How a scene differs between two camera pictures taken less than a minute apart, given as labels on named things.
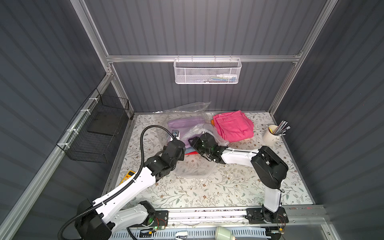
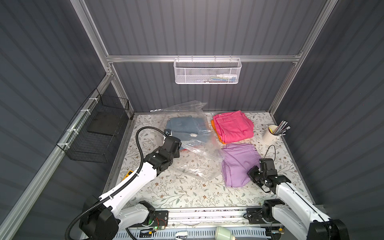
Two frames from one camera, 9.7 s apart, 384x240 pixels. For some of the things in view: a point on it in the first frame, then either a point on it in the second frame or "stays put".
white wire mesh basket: [207, 71] stays put
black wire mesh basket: [91, 134] stays put
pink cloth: [234, 126] stays put
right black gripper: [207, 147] to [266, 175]
